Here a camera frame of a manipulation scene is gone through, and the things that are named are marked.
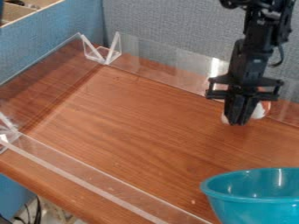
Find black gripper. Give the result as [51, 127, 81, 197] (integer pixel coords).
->
[205, 74, 284, 125]

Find clear acrylic back barrier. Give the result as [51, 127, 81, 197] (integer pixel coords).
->
[112, 31, 299, 128]

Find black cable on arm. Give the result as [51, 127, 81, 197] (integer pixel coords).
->
[269, 43, 285, 68]

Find clear acrylic left barrier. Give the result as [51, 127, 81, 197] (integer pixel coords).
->
[0, 33, 100, 133]

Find black floor cables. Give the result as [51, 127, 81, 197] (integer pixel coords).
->
[0, 195, 44, 224]

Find plush mushroom toy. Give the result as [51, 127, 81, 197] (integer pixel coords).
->
[220, 101, 271, 125]

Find clear acrylic corner bracket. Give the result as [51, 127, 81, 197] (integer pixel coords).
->
[79, 32, 123, 65]

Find clear acrylic barrier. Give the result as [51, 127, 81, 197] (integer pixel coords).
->
[0, 33, 100, 133]
[0, 132, 213, 224]
[112, 31, 299, 128]

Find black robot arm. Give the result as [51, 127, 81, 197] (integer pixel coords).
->
[205, 0, 296, 125]

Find wooden shelf unit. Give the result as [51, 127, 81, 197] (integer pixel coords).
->
[0, 0, 65, 28]

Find blue plastic bowl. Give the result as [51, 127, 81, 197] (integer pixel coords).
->
[200, 167, 299, 224]

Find clear acrylic front barrier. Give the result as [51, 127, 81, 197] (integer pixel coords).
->
[0, 132, 213, 224]

